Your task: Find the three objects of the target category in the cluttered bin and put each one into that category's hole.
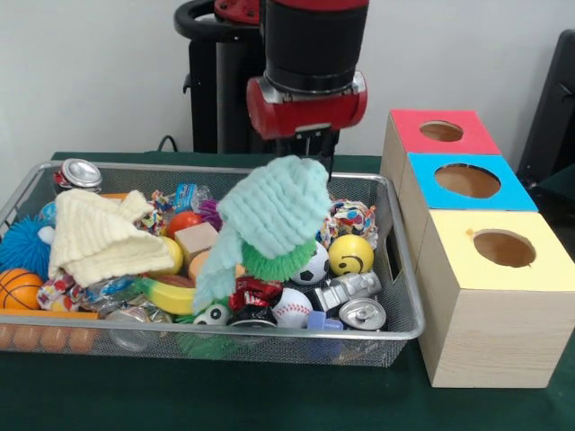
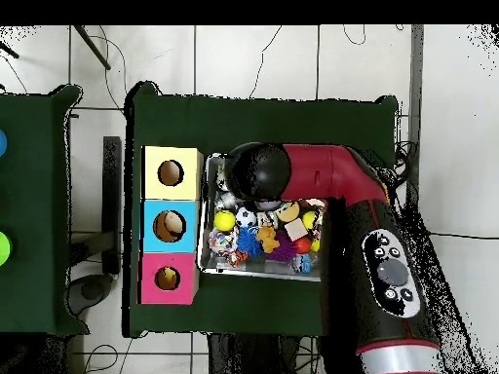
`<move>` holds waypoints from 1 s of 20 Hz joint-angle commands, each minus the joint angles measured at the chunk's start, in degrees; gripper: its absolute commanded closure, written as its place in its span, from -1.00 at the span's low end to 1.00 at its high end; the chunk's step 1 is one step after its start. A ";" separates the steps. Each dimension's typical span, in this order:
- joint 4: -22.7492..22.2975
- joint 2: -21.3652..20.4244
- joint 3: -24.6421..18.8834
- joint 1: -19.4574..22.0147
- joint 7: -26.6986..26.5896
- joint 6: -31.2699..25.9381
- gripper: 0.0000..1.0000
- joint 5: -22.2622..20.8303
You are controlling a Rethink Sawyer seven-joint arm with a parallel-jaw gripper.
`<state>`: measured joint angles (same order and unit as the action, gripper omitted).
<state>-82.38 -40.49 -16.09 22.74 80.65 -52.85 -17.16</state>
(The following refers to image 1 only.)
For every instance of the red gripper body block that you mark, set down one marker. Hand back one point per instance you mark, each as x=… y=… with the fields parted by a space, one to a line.
x=305 y=117

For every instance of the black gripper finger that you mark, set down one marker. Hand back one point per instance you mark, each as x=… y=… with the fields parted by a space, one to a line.
x=326 y=154
x=299 y=146

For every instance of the mint green knitted cloth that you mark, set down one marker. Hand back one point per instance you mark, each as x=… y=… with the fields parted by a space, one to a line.
x=269 y=206

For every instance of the cream knitted cloth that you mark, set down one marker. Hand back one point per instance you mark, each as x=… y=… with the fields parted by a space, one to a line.
x=99 y=238

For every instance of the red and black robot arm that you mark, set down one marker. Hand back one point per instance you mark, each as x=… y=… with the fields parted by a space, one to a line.
x=314 y=45

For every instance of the wooden box with three holes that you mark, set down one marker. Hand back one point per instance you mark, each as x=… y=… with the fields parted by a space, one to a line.
x=485 y=314

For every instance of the shallow clear mesh bin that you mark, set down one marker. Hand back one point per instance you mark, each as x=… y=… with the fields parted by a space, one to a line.
x=135 y=346

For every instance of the yellow smiley ball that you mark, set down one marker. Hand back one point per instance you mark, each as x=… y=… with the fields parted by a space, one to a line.
x=350 y=256

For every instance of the small soccer ball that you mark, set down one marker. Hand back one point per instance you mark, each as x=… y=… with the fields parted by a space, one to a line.
x=312 y=267

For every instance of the green spiky ball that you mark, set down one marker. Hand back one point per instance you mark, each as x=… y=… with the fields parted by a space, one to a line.
x=274 y=265

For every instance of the crumpled silver can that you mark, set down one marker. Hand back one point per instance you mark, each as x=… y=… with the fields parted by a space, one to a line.
x=350 y=287

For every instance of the tan wooden block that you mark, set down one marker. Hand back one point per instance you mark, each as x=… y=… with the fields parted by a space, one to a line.
x=196 y=241

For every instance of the red crushed can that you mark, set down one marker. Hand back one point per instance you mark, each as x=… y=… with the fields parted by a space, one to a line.
x=254 y=294

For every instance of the white toy baseball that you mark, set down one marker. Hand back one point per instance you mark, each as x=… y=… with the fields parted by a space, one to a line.
x=292 y=307

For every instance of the silver crushed can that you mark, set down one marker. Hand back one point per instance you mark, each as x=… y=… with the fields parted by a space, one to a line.
x=362 y=314

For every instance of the yellow toy banana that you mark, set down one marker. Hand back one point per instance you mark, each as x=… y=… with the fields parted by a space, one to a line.
x=171 y=296

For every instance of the dark green table cloth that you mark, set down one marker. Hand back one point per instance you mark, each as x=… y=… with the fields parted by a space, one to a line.
x=269 y=395

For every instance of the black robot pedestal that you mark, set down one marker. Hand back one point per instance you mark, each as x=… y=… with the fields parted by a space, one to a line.
x=207 y=90

